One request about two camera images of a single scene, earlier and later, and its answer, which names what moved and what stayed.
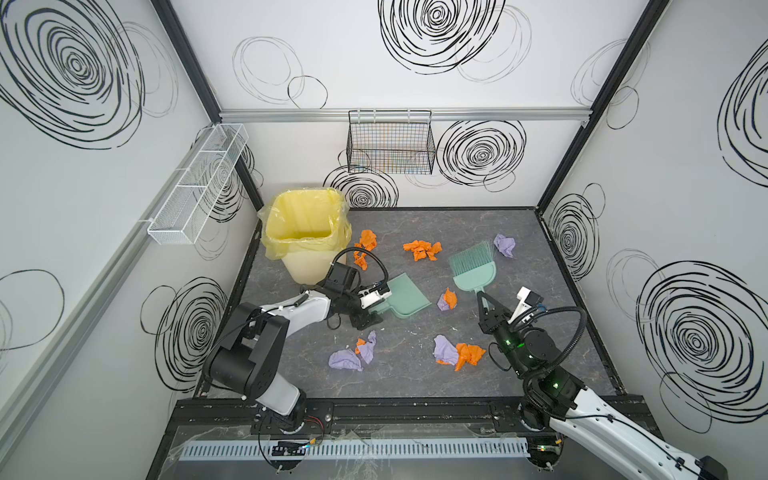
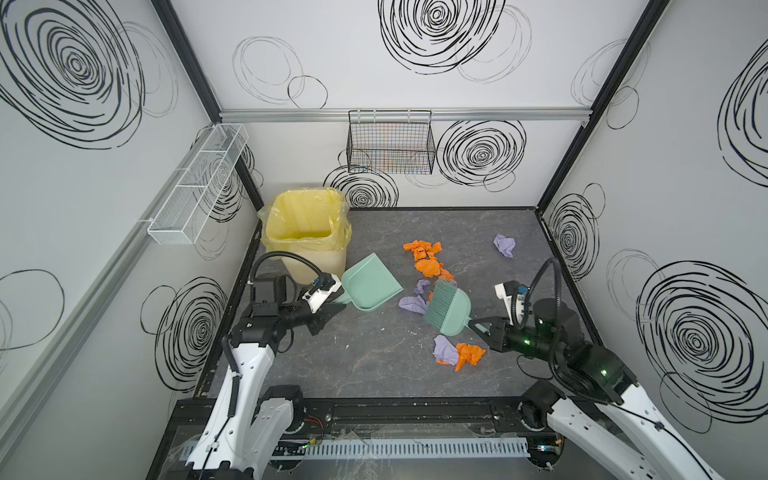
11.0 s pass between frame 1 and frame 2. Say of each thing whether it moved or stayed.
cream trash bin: stayed
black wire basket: stayed
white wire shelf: stayed
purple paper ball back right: stayed
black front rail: stayed
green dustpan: moved
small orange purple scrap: moved
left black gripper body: moved
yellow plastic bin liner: stayed
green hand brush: moved
